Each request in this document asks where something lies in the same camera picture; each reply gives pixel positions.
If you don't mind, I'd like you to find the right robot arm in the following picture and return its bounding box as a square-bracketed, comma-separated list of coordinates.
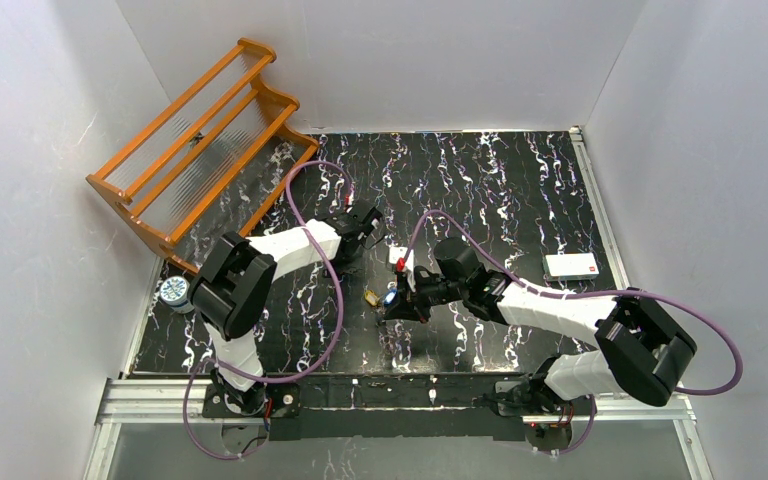
[383, 238, 697, 411]

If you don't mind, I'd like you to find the orange wooden rack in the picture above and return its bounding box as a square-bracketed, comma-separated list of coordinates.
[86, 38, 319, 273]

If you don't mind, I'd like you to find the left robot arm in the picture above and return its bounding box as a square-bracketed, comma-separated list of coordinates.
[188, 201, 383, 398]

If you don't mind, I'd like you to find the yellow key tag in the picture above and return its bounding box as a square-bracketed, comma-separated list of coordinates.
[364, 290, 382, 308]

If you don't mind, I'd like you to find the white box red label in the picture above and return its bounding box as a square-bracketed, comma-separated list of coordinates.
[543, 252, 600, 281]

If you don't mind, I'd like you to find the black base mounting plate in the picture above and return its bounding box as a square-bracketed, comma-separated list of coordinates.
[200, 374, 589, 451]

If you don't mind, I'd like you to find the aluminium frame rail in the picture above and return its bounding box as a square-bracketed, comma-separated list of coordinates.
[97, 377, 713, 479]

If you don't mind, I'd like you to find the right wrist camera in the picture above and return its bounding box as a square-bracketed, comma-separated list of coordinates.
[388, 246, 416, 292]

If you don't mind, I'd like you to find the blue key tag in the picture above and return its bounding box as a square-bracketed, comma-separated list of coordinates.
[381, 289, 398, 306]

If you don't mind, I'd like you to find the small patterned round jar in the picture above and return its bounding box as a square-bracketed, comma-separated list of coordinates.
[158, 275, 195, 314]

